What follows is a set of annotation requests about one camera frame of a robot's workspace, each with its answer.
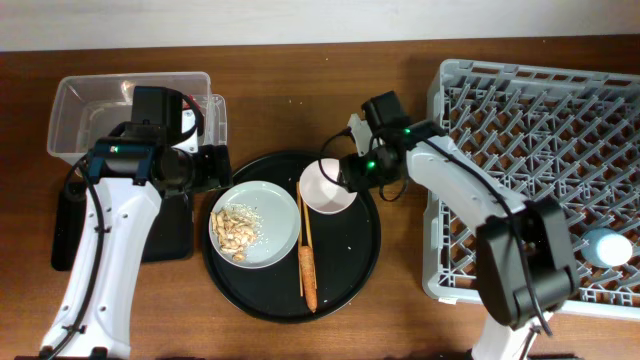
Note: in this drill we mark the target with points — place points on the left wooden chopstick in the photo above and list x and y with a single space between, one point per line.
299 239

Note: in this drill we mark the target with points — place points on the grey plate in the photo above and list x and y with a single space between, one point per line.
279 224

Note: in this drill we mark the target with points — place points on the light blue cup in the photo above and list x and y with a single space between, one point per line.
606 248

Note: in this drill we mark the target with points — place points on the black rectangular tray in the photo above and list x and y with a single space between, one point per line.
170 238

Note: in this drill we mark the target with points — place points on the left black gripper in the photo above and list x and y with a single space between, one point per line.
216 167

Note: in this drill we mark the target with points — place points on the white bowl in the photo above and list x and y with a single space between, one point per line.
320 194

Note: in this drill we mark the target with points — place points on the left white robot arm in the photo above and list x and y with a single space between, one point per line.
127 176

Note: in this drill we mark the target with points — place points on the red snack wrapper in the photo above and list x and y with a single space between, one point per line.
190 103

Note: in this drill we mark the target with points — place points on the wooden chopstick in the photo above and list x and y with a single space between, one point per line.
309 235
299 239

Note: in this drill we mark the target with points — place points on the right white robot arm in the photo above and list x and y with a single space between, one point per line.
525 266

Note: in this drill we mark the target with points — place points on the right wooden chopstick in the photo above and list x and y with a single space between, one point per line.
309 235

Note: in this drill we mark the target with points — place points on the round black serving tray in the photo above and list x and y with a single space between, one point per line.
346 248

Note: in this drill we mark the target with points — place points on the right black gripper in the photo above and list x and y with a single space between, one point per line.
358 170

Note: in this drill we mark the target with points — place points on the orange carrot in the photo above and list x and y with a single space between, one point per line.
307 265

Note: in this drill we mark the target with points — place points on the peanut shell food scraps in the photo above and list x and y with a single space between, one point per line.
236 228

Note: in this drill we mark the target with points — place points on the grey dishwasher rack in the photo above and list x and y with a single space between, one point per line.
568 134

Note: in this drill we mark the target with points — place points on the clear plastic waste bin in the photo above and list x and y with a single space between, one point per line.
88 107

